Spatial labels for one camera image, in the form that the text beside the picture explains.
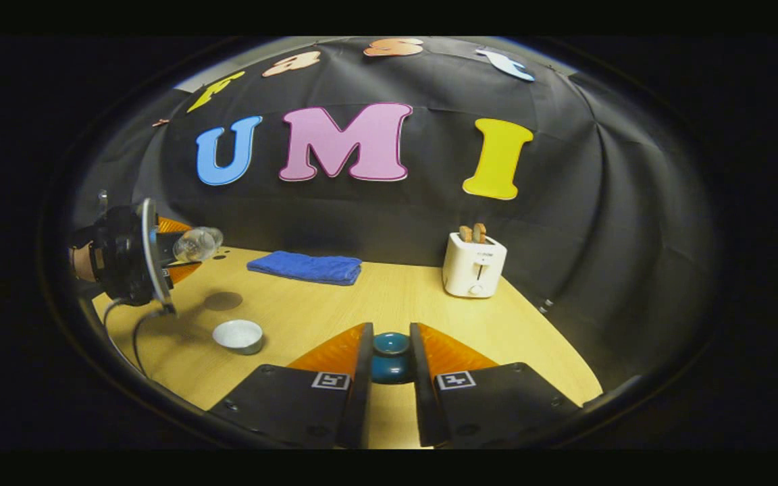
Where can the round brown coaster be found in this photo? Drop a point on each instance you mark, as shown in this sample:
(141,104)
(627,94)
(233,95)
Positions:
(222,301)

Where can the folded blue towel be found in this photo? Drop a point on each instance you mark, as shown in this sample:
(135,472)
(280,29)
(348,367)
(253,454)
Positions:
(304,267)

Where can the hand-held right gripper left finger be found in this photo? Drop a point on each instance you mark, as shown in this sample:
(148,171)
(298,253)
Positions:
(355,398)

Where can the black backdrop cloth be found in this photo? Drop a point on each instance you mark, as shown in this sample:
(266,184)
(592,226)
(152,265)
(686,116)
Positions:
(396,216)

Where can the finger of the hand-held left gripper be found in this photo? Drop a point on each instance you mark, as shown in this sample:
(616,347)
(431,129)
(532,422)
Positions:
(179,271)
(171,227)

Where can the clear plastic water bottle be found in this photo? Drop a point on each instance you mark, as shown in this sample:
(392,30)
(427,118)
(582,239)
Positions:
(196,244)

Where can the white toaster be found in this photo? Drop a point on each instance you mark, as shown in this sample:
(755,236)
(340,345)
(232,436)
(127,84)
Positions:
(473,268)

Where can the white teacup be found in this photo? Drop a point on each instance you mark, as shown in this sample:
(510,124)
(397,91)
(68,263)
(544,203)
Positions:
(238,336)

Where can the teal teacup lid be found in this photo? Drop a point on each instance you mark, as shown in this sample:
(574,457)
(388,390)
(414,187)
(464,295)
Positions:
(392,368)

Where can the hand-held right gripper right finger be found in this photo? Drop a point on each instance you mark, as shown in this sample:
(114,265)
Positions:
(424,398)

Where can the toast slice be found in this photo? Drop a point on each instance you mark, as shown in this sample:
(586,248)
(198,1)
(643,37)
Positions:
(479,232)
(465,233)

